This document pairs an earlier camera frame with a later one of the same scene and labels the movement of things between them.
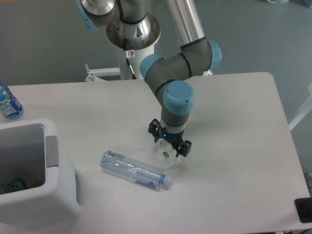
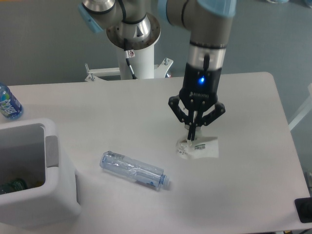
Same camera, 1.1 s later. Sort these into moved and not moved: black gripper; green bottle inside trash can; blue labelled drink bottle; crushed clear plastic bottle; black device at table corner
Moved: black gripper
Not moved: green bottle inside trash can; crushed clear plastic bottle; blue labelled drink bottle; black device at table corner
